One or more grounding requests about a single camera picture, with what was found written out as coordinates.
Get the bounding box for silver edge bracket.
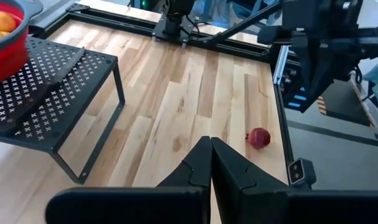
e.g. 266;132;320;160
273;45;290;85

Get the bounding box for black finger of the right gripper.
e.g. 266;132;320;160
308;42;336;105
292;41;316;102

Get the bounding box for black perforated metal shelf rack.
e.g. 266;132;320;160
0;36;126;185

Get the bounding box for red collapsible colander grey rim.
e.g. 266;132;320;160
0;0;44;86

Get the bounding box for small orange pear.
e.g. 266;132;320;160
0;11;17;33

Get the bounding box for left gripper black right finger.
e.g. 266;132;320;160
210;136;378;224

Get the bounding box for black-handled serrated knife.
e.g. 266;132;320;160
0;46;86;134

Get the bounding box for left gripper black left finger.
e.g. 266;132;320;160
44;135;213;224

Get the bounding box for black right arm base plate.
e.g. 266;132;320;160
151;15;202;48

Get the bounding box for grey table-level camera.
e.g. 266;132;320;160
287;157;317;189

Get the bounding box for black computer case blue lights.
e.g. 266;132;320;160
278;46;372;128

